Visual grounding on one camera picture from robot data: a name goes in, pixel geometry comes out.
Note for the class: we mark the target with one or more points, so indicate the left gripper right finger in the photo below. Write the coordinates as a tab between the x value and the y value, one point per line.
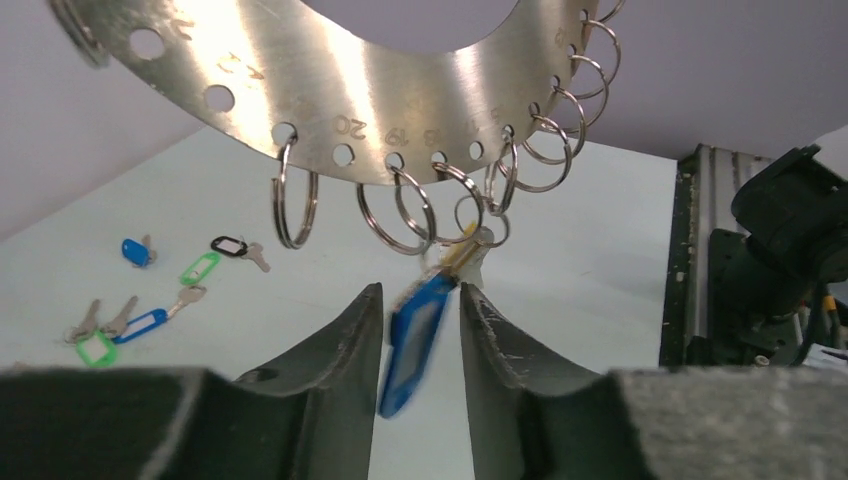
534	414

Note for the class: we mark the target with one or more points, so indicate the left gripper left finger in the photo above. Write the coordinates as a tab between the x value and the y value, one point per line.
305	414

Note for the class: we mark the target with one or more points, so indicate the blue tag key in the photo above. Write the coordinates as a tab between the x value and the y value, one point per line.
156	318
414	323
139	252

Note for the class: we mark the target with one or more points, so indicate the green tag key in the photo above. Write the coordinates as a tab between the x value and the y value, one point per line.
199	269
94	342

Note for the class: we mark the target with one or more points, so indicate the metal keyring disc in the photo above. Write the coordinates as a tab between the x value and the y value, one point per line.
290	83

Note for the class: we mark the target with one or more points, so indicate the green tag key right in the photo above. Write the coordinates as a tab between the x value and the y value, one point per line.
199	269

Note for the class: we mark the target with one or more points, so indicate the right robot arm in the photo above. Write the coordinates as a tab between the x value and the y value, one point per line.
767	285

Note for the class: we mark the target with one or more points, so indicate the green tag key centre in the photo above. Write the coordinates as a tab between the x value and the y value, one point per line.
94	342

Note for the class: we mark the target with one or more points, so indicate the black tag key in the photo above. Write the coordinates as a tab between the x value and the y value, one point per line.
237	248

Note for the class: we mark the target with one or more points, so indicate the yellow tag key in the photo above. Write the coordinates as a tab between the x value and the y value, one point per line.
463	261

